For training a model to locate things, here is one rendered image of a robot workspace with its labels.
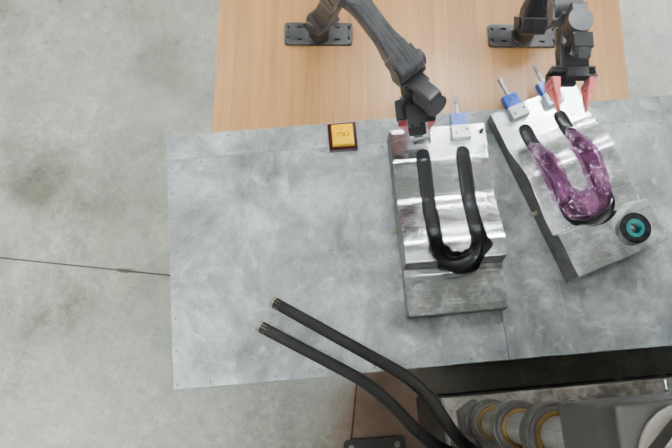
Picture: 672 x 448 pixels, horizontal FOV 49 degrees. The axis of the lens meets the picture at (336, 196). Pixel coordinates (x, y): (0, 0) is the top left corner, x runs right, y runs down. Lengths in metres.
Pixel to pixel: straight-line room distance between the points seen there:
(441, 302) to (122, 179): 1.52
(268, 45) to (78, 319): 1.32
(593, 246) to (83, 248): 1.88
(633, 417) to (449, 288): 1.18
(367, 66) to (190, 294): 0.82
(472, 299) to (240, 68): 0.93
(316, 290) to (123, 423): 1.14
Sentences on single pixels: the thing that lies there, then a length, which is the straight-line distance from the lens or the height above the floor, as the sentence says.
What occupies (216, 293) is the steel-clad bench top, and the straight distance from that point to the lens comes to 2.02.
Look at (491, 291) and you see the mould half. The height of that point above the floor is 0.86.
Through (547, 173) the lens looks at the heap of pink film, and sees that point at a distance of 2.01.
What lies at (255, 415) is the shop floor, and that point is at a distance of 2.79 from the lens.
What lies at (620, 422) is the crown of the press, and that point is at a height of 2.00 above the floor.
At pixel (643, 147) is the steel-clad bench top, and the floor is 0.80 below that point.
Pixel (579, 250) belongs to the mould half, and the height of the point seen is 0.91.
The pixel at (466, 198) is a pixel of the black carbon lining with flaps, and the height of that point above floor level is 0.88.
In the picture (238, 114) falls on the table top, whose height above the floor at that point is 0.80.
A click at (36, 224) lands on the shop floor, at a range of 3.08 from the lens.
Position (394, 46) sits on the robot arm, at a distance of 1.76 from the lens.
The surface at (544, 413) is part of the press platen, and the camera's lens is 1.28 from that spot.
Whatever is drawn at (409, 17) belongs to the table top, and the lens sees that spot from 2.26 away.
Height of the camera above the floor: 2.78
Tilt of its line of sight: 75 degrees down
